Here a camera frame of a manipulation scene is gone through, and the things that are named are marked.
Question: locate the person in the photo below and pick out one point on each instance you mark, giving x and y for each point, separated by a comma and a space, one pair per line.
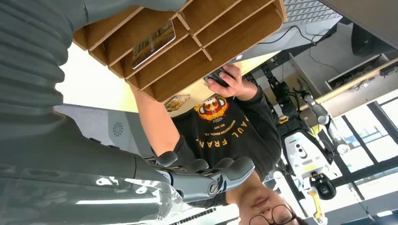
236, 133

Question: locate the white humanoid robot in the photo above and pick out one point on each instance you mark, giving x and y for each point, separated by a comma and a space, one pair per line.
304, 152

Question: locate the wooden slotted organizer box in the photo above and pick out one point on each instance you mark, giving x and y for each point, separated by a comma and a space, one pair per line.
217, 52

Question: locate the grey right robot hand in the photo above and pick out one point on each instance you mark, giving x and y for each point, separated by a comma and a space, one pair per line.
93, 174

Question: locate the grey laptop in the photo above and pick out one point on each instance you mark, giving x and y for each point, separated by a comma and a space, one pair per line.
311, 11

